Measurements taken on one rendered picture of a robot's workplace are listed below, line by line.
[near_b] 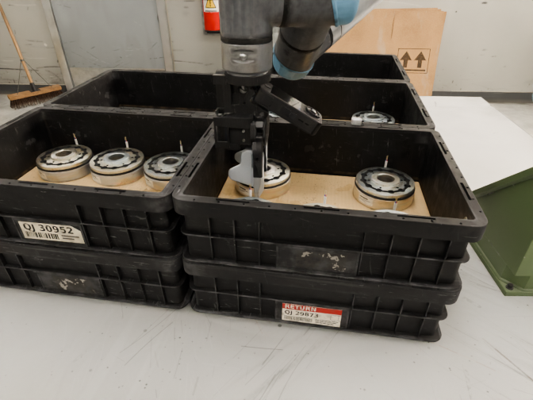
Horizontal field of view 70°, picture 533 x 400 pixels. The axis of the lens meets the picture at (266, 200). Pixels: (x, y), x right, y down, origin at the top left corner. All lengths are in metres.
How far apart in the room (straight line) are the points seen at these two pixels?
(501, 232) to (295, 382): 0.45
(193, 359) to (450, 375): 0.37
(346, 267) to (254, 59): 0.32
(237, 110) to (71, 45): 3.62
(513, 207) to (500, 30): 3.40
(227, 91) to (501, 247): 0.55
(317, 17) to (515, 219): 0.46
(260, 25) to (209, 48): 3.21
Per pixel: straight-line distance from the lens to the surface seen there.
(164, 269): 0.60
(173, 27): 3.81
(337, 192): 0.71
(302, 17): 0.58
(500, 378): 0.67
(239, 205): 0.49
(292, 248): 0.52
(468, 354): 0.68
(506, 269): 0.80
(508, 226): 0.78
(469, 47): 4.03
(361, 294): 0.57
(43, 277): 0.75
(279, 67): 0.72
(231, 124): 0.60
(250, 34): 0.56
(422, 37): 3.68
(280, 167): 0.72
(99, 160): 0.81
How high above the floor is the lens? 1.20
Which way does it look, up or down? 33 degrees down
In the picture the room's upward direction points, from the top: straight up
